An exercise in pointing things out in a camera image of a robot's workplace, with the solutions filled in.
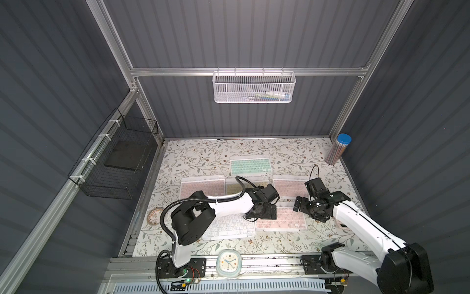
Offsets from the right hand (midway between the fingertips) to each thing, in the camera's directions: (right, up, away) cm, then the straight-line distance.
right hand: (305, 210), depth 83 cm
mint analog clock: (-35, -18, -11) cm, 41 cm away
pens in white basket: (-15, +56, +8) cm, 58 cm away
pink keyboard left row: (-47, +9, +16) cm, 50 cm away
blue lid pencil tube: (+23, +33, +10) cm, 41 cm away
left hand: (-16, -5, 0) cm, 17 cm away
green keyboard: (-24, +20, +24) cm, 39 cm away
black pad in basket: (-76, +26, -9) cm, 81 cm away
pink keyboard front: (-8, -5, +3) cm, 10 cm away
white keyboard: (-35, -8, +1) cm, 36 cm away
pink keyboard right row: (-4, +8, +13) cm, 16 cm away
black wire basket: (-83, +16, -17) cm, 87 cm away
